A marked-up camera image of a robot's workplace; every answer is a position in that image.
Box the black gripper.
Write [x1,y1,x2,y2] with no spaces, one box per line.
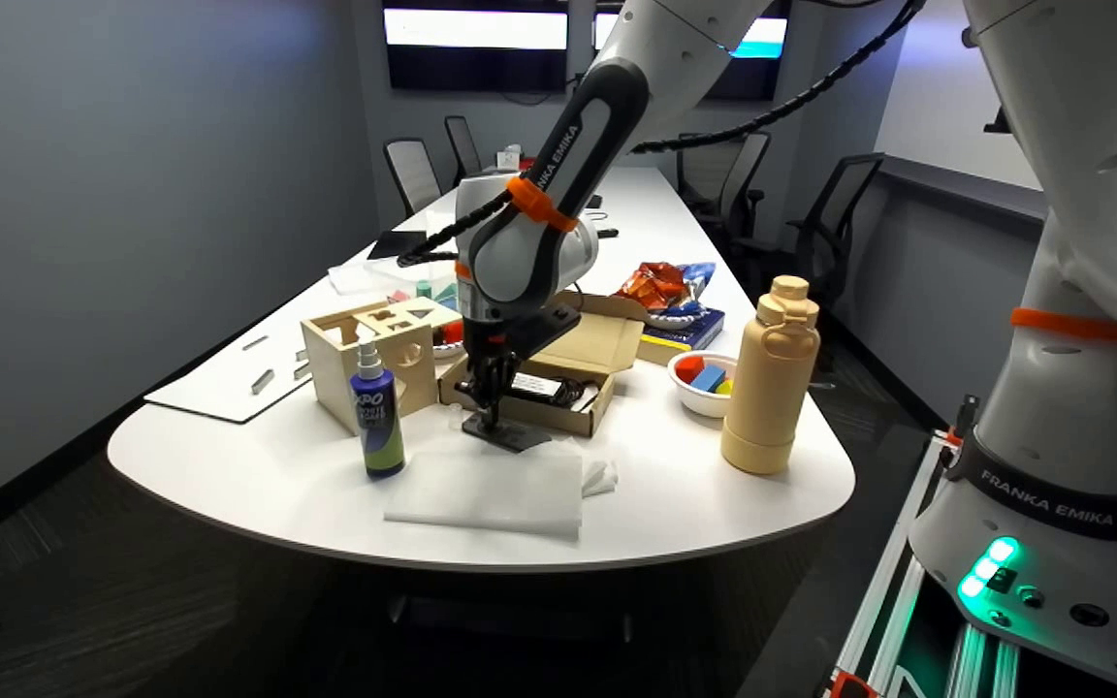
[458,298,562,438]

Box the dark remote control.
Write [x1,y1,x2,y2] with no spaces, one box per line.
[458,409,554,458]

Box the black and white device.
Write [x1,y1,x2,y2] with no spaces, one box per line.
[507,367,600,416]

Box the white folded cloth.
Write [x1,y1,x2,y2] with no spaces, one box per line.
[381,442,622,544]

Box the green spray can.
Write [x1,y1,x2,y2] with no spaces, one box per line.
[350,339,406,484]

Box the teal toy piece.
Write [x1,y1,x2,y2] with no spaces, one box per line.
[416,277,467,319]

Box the wooden shape sorter box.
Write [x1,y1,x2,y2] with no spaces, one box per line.
[297,295,443,438]

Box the open cardboard box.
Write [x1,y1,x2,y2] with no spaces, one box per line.
[437,286,651,442]

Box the translucent white container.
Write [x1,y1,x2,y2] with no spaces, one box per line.
[424,209,467,301]

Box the yellow flat packet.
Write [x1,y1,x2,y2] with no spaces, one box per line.
[636,330,689,367]

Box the black tablet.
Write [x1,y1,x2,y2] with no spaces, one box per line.
[363,228,429,264]

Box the white bowl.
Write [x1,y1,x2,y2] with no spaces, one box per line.
[664,347,742,423]

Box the orange snack bag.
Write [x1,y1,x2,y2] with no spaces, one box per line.
[615,258,721,323]

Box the blue book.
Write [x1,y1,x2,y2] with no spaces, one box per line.
[640,304,729,357]

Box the grey mesh office chair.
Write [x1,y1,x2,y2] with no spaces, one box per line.
[443,112,485,191]
[381,135,446,215]

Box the white paper sheet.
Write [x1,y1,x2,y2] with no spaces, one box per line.
[142,319,319,427]

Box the tan water bottle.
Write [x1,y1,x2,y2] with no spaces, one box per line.
[717,270,827,480]

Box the black mesh office chair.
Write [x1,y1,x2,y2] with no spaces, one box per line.
[676,133,745,239]
[788,151,887,304]
[717,129,776,249]

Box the white aluminium robot stand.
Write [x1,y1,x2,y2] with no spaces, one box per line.
[827,390,1029,698]

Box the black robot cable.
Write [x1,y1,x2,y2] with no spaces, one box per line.
[390,0,1117,497]

